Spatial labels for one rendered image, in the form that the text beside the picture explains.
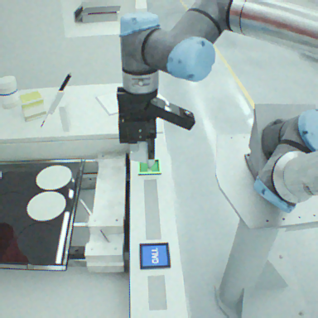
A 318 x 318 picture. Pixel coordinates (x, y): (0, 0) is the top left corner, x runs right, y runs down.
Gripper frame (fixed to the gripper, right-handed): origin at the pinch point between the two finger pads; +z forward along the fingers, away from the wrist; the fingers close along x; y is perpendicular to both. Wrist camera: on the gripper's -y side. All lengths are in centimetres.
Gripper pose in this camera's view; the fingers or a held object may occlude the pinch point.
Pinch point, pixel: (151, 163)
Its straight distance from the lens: 76.4
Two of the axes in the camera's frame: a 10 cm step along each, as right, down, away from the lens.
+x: 0.6, 6.1, -7.9
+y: -10.0, 0.4, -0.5
